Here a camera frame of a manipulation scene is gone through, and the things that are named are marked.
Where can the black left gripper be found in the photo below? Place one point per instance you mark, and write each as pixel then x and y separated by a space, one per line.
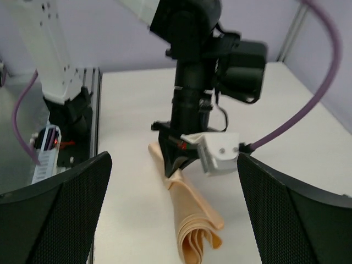
pixel 180 150

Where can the aluminium frame rail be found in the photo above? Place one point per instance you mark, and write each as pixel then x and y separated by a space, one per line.
pixel 92 78

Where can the left back frame post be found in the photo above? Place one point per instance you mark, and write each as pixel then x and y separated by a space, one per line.
pixel 292 33

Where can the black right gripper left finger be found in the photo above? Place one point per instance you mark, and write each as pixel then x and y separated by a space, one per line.
pixel 54 220

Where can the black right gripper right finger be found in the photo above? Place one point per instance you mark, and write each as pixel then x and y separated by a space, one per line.
pixel 294 222

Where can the left controller board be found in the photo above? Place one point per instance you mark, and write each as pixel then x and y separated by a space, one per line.
pixel 46 143

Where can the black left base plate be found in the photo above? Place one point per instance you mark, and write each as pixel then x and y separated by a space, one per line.
pixel 74 120

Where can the peach satin napkin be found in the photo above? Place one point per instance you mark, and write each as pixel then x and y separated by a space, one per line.
pixel 195 220

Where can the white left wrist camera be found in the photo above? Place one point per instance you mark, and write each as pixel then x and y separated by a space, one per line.
pixel 217 151

